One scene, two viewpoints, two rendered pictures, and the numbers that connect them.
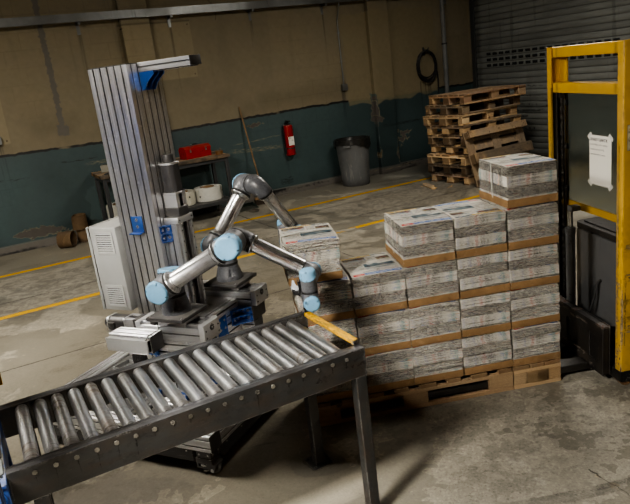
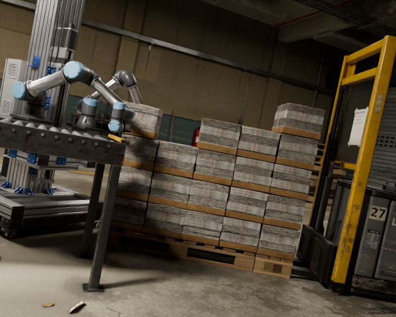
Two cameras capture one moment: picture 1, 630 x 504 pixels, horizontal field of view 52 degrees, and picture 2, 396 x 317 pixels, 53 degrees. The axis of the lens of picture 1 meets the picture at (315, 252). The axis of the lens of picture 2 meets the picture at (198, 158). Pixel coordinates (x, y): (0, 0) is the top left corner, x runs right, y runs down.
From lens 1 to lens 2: 1.24 m
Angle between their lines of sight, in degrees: 13
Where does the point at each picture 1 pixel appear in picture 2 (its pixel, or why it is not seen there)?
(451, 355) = (213, 226)
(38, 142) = not seen: hidden behind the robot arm
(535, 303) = (285, 209)
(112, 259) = (12, 81)
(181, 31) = (155, 55)
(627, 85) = (383, 66)
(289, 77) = (209, 103)
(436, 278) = (218, 164)
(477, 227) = (257, 138)
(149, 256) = not seen: hidden behind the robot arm
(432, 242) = (222, 136)
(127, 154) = (46, 14)
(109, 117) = not seen: outside the picture
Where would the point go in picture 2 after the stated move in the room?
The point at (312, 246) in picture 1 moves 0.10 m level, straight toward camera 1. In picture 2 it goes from (139, 108) to (136, 107)
